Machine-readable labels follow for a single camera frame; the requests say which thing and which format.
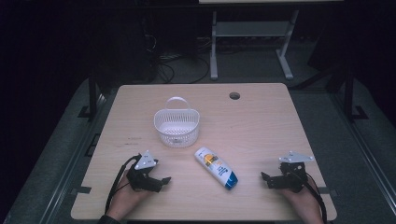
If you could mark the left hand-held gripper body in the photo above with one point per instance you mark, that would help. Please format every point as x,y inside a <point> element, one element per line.
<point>140,182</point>

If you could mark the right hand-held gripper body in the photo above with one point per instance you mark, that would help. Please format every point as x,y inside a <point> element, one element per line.
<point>292,179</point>

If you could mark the white shampoo bottle blue cap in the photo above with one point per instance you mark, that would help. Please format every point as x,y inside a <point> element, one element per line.
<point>216,168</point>

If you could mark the white plastic basket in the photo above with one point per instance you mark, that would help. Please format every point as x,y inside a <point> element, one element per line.
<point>176,127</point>

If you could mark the person's left hand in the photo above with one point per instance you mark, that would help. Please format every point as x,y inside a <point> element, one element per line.
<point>126,200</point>

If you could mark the person's right hand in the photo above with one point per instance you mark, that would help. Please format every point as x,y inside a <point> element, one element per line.
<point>303,205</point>

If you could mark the grey metal stand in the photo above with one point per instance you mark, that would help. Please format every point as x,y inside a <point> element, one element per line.
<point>253,29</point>

